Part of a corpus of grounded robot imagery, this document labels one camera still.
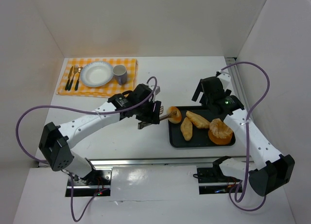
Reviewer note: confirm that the orange round bun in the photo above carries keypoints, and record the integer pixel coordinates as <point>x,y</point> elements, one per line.
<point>219,141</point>

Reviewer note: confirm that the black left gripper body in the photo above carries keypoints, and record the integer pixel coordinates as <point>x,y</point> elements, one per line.
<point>156,112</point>

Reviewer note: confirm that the long golden bread left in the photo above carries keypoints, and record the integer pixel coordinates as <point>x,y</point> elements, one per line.
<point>186,129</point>

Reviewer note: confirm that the black handled knife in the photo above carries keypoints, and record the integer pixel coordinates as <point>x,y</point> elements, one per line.
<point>69,76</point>

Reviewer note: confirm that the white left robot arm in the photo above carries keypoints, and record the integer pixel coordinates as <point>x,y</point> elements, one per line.
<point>57,141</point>

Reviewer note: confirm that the black plastic tray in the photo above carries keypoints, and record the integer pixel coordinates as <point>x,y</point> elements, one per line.
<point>200,138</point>

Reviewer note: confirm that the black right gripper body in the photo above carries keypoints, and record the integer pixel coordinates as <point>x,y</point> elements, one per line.
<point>202,92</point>

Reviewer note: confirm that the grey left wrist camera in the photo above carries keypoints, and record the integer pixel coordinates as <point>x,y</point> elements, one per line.
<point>150,88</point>

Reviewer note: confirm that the black handled fork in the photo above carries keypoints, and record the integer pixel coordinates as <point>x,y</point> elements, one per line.
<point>75,70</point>

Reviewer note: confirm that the long golden bread right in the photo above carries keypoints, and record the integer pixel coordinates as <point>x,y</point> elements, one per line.
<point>197,120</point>

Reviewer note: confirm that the metal bread tongs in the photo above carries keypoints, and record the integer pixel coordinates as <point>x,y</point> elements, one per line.
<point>147,121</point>

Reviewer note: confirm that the long golden bread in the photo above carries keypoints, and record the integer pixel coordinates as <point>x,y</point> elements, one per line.
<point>197,120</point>
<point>186,129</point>

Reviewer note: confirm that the yellow checkered cloth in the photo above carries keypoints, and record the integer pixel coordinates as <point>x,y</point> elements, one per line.
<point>104,91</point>

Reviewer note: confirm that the white blue-rimmed plate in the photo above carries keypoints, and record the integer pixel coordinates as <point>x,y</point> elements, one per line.
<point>96,74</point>

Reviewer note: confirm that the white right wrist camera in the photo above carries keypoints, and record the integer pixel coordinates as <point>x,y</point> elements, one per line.
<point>225,78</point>

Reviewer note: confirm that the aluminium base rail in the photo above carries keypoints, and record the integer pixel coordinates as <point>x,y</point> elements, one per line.
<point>100,163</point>

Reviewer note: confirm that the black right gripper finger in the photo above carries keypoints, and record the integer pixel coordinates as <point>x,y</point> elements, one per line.
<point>197,92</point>
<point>203,100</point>

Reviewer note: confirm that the glazed ring bagel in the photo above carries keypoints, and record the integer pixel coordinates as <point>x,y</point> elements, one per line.
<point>174,115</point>

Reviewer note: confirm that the sugared flower pastry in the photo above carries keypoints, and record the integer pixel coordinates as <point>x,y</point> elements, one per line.
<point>219,129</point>

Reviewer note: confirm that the gold spoon black handle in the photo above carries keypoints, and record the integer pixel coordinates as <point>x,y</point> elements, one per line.
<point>77,80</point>

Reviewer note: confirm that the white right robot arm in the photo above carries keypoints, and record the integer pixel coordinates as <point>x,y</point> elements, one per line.
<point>272,169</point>

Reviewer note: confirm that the purple ceramic mug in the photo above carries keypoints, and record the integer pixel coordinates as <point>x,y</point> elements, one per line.
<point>120,74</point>

